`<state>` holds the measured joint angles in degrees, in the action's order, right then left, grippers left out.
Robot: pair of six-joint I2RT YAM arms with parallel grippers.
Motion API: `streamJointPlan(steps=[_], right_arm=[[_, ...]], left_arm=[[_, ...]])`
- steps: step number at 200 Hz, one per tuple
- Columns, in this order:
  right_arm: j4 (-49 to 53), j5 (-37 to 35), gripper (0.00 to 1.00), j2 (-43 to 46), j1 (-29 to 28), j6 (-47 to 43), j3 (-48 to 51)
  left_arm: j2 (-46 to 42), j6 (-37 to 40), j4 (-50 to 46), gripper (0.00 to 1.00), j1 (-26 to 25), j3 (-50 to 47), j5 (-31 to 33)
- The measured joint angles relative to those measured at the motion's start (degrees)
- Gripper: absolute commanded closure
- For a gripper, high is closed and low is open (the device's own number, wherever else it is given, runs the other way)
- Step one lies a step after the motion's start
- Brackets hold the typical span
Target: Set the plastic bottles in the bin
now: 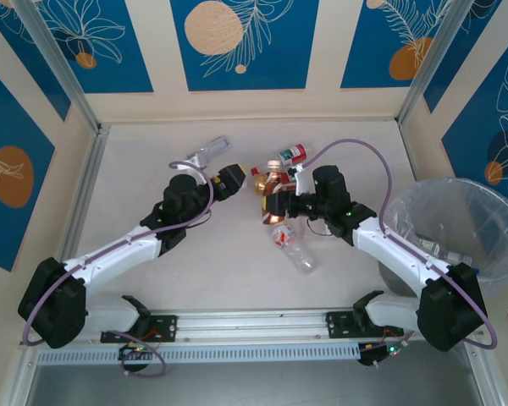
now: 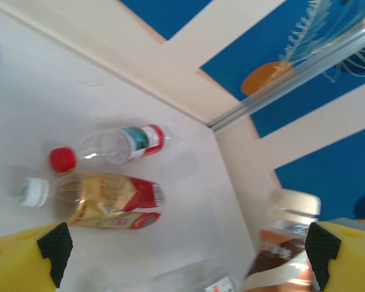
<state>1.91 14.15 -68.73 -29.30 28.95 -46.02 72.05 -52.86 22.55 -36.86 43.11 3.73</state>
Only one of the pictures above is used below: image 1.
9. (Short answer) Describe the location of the clear bottle with green cap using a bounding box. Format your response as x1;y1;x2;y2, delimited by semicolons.
185;134;233;165

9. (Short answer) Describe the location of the clear bottle with blue cap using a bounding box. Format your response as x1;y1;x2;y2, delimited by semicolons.
442;249;480;274

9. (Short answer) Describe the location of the grey round waste bin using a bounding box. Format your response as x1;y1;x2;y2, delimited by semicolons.
376;177;508;299

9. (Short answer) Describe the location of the clear plastic bin liner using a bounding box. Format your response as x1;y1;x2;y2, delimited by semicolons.
383;177;508;297

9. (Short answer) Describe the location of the small circuit board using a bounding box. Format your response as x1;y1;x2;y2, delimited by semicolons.
358;340;412;368
117;343;162;361

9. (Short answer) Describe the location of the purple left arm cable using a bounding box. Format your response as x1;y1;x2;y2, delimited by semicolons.
21;159;218;377

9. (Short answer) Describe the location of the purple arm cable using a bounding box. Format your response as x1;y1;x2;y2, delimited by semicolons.
21;159;218;377
298;137;500;353

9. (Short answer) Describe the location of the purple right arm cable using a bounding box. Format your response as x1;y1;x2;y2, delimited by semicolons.
298;137;500;353

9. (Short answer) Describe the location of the aluminium side rail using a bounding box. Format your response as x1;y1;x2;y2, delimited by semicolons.
45;123;111;315
396;120;422;183

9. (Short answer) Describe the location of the grey slotted cable duct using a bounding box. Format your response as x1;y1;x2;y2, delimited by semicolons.
36;341;362;365

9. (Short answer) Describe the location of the aluminium frame post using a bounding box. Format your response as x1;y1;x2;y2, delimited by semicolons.
396;0;478;126
463;348;505;406
12;0;102;133
0;344;41;406

